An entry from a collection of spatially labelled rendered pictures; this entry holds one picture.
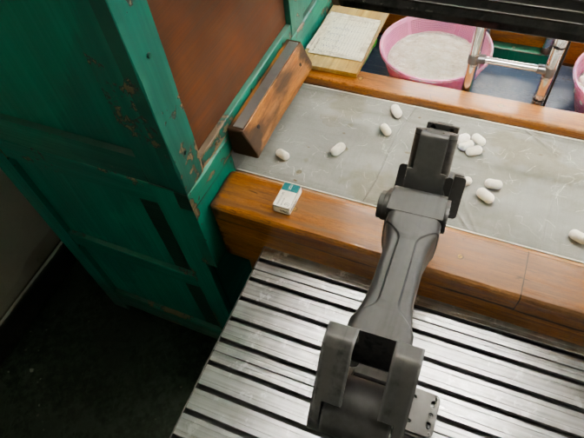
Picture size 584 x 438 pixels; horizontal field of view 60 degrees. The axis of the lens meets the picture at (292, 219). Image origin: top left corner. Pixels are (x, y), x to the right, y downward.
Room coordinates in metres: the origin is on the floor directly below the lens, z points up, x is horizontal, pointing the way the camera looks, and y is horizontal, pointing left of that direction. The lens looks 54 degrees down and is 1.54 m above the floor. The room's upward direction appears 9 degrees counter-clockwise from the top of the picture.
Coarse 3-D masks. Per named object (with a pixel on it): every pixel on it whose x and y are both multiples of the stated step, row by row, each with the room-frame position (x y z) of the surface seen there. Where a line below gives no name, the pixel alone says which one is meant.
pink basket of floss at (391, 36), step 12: (396, 24) 1.11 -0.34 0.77; (408, 24) 1.12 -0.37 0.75; (432, 24) 1.12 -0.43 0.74; (444, 24) 1.11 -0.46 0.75; (456, 24) 1.09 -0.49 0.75; (384, 36) 1.07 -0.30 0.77; (396, 36) 1.10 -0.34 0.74; (468, 36) 1.06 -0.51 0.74; (384, 48) 1.05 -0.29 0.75; (492, 48) 0.96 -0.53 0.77; (384, 60) 0.98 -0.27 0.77; (396, 72) 0.93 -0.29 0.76; (432, 84) 0.89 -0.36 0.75; (444, 84) 0.88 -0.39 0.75; (456, 84) 0.88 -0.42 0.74
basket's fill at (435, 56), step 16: (432, 32) 1.11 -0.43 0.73; (400, 48) 1.06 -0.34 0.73; (416, 48) 1.05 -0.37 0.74; (432, 48) 1.05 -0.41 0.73; (448, 48) 1.04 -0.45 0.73; (464, 48) 1.02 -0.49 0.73; (400, 64) 1.00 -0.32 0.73; (416, 64) 0.99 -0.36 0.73; (432, 64) 0.97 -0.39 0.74; (448, 64) 0.96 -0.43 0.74; (464, 64) 0.96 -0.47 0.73; (480, 64) 0.96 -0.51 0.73
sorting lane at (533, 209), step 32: (320, 96) 0.92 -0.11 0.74; (352, 96) 0.90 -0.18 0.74; (288, 128) 0.83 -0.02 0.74; (320, 128) 0.82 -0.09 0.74; (352, 128) 0.80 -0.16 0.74; (480, 128) 0.74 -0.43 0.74; (512, 128) 0.73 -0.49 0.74; (256, 160) 0.75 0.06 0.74; (288, 160) 0.73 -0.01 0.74; (320, 160) 0.72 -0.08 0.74; (352, 160) 0.71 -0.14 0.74; (384, 160) 0.69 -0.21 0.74; (480, 160) 0.65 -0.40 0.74; (512, 160) 0.64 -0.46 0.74; (544, 160) 0.63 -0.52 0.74; (576, 160) 0.62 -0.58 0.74; (320, 192) 0.64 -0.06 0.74; (352, 192) 0.62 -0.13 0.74; (512, 192) 0.56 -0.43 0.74; (544, 192) 0.55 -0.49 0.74; (576, 192) 0.54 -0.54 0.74; (448, 224) 0.51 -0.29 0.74; (480, 224) 0.50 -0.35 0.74; (512, 224) 0.49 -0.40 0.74; (544, 224) 0.48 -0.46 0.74; (576, 224) 0.47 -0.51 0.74; (576, 256) 0.41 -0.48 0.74
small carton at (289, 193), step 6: (282, 186) 0.63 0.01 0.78; (288, 186) 0.63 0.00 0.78; (294, 186) 0.62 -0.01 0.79; (300, 186) 0.62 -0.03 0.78; (282, 192) 0.61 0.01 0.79; (288, 192) 0.61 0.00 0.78; (294, 192) 0.61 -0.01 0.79; (300, 192) 0.62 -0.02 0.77; (276, 198) 0.60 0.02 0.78; (282, 198) 0.60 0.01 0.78; (288, 198) 0.60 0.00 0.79; (294, 198) 0.59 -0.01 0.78; (276, 204) 0.59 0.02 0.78; (282, 204) 0.58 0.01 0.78; (288, 204) 0.58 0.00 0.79; (294, 204) 0.59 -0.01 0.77; (276, 210) 0.58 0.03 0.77; (282, 210) 0.58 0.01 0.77; (288, 210) 0.57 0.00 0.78
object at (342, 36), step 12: (336, 12) 1.18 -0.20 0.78; (324, 24) 1.14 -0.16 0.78; (336, 24) 1.13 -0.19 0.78; (348, 24) 1.12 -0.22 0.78; (360, 24) 1.12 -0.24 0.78; (372, 24) 1.11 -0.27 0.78; (324, 36) 1.09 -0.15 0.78; (336, 36) 1.08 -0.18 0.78; (348, 36) 1.07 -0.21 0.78; (360, 36) 1.07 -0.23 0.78; (372, 36) 1.06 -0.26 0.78; (312, 48) 1.05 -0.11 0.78; (324, 48) 1.04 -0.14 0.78; (336, 48) 1.04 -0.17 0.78; (348, 48) 1.03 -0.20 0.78; (360, 48) 1.02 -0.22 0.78; (360, 60) 0.98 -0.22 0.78
